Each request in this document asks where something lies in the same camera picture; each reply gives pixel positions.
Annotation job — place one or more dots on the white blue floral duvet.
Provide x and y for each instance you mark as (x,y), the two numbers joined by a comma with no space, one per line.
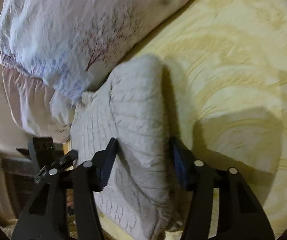
(72,45)

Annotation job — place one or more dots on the white floral pillow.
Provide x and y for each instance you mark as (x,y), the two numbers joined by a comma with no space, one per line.
(36,108)

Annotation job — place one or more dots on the yellow orange patterned bedsheet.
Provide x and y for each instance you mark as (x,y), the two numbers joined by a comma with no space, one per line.
(227,61)

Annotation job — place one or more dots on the dark bedside furniture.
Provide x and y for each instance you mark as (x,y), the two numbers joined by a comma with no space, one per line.
(19,175)

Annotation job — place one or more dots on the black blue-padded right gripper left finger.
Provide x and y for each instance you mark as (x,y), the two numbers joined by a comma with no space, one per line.
(45,215)

